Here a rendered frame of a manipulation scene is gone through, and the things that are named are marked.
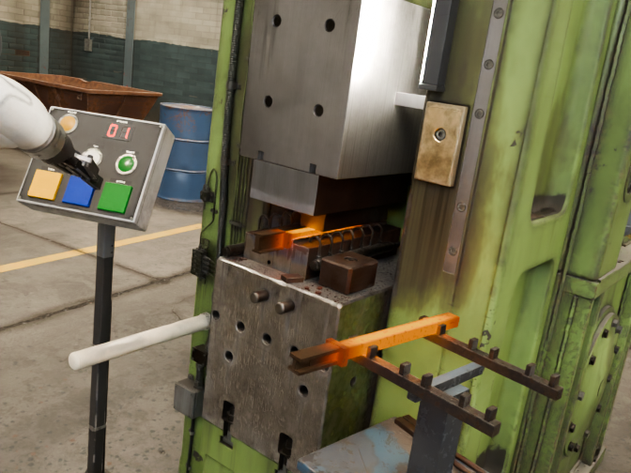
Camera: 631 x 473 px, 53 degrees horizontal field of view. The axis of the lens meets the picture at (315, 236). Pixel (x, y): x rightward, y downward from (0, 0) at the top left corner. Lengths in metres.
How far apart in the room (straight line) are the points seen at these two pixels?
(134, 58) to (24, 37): 1.63
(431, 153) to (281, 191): 0.36
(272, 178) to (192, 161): 4.69
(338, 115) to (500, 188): 0.37
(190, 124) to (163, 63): 3.87
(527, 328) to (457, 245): 0.47
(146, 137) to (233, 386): 0.68
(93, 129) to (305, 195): 0.65
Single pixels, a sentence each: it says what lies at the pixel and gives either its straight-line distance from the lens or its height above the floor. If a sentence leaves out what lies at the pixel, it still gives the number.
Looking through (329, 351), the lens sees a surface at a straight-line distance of 1.08.
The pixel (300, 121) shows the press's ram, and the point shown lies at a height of 1.27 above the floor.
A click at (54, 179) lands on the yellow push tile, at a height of 1.03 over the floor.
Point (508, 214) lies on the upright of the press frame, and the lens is 1.38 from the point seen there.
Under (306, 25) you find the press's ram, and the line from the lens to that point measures 1.47.
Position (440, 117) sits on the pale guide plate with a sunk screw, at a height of 1.33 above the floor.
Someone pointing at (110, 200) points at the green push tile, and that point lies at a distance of 1.71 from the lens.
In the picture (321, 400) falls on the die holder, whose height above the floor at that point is 0.68.
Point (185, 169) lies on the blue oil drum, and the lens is 6.21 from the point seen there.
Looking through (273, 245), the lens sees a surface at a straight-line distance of 1.48.
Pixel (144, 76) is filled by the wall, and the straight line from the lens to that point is 10.21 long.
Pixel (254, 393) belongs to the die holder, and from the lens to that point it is 1.60.
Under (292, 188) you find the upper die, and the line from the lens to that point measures 1.48.
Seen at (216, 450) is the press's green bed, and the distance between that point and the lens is 1.78.
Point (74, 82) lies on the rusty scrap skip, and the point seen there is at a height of 0.79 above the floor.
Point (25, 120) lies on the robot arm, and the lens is 1.30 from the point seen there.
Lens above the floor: 1.39
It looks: 15 degrees down
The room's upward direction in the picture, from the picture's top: 8 degrees clockwise
